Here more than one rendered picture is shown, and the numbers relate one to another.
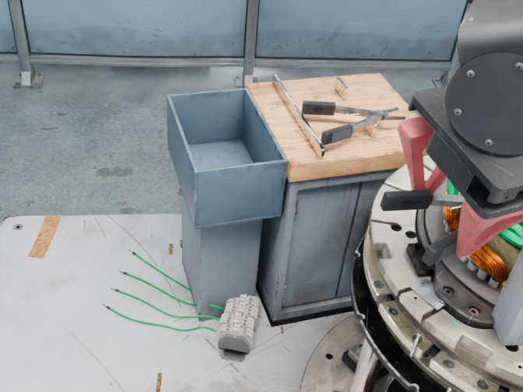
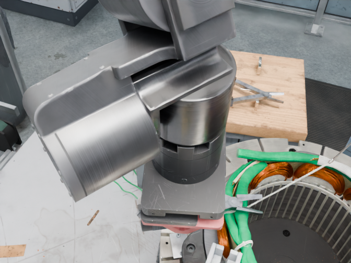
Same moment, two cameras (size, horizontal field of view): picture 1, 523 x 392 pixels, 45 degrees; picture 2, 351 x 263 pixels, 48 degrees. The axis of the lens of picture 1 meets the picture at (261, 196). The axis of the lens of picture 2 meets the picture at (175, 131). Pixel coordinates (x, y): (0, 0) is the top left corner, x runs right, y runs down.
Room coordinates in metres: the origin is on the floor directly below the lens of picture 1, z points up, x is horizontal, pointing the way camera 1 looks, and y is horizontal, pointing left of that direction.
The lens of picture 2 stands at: (0.19, -0.25, 1.51)
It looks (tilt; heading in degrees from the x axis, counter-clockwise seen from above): 48 degrees down; 30
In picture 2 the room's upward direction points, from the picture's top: 1 degrees clockwise
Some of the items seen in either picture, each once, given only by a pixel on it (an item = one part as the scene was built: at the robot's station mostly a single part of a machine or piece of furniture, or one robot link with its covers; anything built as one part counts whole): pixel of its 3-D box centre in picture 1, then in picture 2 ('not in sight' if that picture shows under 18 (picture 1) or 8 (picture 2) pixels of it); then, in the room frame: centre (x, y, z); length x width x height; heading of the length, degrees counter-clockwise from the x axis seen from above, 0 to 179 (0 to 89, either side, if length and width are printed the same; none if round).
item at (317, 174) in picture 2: not in sight; (319, 178); (0.52, -0.26, 1.12); 0.06 x 0.02 x 0.04; 102
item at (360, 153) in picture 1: (339, 121); (245, 90); (0.69, -0.09, 1.05); 0.20 x 0.19 x 0.02; 111
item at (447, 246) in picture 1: (445, 246); (161, 222); (0.35, -0.14, 1.17); 0.04 x 0.01 x 0.02; 130
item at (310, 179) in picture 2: not in sight; (317, 181); (0.52, -0.26, 1.12); 0.05 x 0.01 x 0.02; 102
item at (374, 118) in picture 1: (366, 122); (250, 98); (0.64, -0.12, 1.09); 0.06 x 0.01 x 0.01; 135
